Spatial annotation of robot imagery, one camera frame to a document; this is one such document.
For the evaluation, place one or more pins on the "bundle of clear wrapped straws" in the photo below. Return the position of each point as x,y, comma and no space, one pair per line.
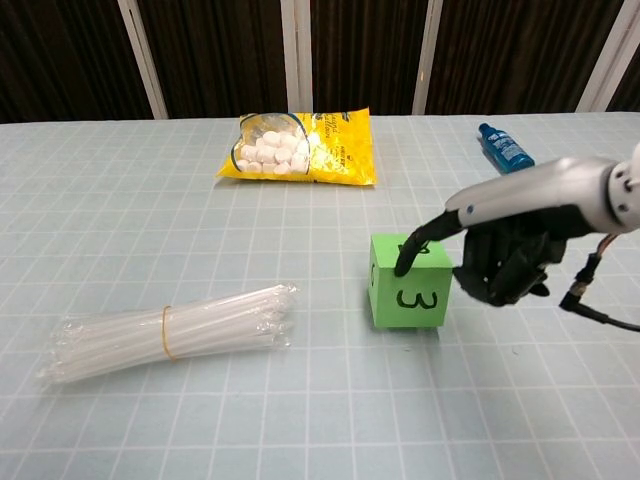
125,340

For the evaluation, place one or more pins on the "yellow marshmallow bag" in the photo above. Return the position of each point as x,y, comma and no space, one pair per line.
340,150

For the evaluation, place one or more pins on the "blue spray bottle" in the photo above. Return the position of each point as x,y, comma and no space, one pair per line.
505,147

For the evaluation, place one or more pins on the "dark folding screen white frame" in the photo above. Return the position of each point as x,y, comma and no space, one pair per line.
225,50

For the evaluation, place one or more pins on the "yellow rubber band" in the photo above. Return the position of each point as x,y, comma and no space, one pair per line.
167,332

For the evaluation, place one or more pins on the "green numbered foam cube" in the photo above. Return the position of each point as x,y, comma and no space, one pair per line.
415,305

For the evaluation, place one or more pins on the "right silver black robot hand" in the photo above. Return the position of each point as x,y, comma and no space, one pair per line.
525,190

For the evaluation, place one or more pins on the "light blue grid tablecloth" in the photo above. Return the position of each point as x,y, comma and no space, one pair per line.
200,225

